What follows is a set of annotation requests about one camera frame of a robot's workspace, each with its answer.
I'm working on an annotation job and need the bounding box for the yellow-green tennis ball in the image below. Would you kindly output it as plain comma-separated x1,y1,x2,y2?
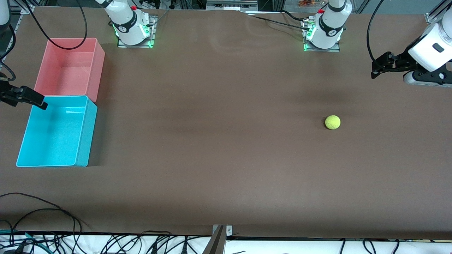
325,115,341,130

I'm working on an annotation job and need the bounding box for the blue plastic bin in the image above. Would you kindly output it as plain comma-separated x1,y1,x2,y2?
16,95,98,168

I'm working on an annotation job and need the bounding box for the pink plastic bin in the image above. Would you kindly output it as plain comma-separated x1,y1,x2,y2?
35,37,106,103

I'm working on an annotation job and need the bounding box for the grey metal box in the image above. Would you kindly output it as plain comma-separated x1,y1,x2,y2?
206,0,259,11

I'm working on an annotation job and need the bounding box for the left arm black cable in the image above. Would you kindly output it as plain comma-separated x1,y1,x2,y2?
366,0,387,63

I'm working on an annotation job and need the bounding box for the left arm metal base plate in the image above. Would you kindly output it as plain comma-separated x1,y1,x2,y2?
303,17,340,53

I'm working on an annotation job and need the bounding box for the right arm short black cable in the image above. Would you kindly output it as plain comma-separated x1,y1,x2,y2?
0,25,17,81

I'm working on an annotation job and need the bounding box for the aluminium frame profile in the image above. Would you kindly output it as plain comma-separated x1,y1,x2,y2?
425,0,452,24
10,3,36,15

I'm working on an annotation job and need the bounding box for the right arm long black cable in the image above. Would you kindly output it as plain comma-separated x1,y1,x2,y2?
22,0,88,50

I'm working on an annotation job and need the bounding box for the looped thin black cable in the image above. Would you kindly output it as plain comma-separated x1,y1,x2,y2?
0,192,89,240

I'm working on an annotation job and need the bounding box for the black base power cable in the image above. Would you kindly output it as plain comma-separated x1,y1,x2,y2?
252,10,308,31

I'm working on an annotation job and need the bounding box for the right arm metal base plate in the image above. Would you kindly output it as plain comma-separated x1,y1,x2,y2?
117,15,156,48

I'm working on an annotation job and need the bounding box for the teal cable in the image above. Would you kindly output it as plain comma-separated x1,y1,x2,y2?
0,229,47,249

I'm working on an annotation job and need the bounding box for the silver mounting bracket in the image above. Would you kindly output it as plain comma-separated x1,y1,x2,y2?
212,225,233,236

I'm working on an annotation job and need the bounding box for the grey mount bar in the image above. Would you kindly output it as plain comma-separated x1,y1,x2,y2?
203,226,226,254

